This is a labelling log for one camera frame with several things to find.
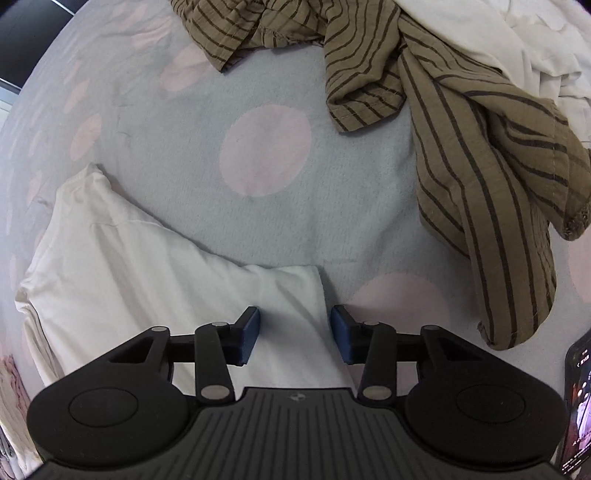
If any cream white long-sleeve shirt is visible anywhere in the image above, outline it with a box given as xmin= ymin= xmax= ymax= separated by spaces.
xmin=15 ymin=165 xmax=353 ymax=390

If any grey pink-dotted bed cover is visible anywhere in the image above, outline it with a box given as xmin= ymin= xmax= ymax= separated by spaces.
xmin=0 ymin=0 xmax=591 ymax=476

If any folded pink garment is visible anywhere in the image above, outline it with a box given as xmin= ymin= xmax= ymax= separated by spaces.
xmin=1 ymin=355 xmax=30 ymax=422

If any brown striped garment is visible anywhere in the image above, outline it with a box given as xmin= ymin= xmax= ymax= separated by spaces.
xmin=172 ymin=1 xmax=590 ymax=350

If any black smartphone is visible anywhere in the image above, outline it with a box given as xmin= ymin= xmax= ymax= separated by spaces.
xmin=559 ymin=332 xmax=591 ymax=474

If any white printed garment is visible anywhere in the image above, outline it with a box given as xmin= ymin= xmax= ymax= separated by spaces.
xmin=399 ymin=0 xmax=590 ymax=147

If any black sliding wardrobe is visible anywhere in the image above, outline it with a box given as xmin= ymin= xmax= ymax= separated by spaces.
xmin=0 ymin=0 xmax=87 ymax=93

